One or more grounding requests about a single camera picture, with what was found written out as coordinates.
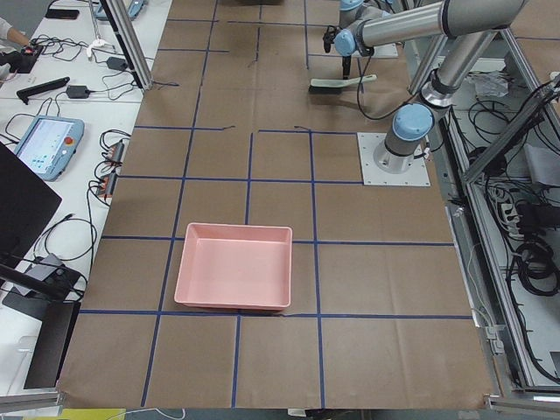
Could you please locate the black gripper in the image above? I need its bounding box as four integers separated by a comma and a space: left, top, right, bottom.
342, 56, 352, 78

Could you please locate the pink plastic bin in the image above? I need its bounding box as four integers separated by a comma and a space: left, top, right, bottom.
174, 222, 292, 311

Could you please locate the black power adapter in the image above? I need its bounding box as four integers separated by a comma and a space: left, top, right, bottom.
66, 85, 91, 99

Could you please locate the blue teach pendant tablet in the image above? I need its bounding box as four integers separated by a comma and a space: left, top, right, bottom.
14, 115, 85, 182

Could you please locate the black monitor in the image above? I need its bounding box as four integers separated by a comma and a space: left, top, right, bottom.
1, 145, 63, 300

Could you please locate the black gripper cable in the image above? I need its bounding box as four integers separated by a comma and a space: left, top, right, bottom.
354, 54, 421, 122

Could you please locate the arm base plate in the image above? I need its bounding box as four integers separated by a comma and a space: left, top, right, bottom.
357, 132, 431, 187
366, 43, 399, 59

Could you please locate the aluminium frame rail right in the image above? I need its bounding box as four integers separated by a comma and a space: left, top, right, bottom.
462, 75, 559, 184

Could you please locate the aluminium frame post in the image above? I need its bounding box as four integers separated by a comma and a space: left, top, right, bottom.
100, 0, 153, 92

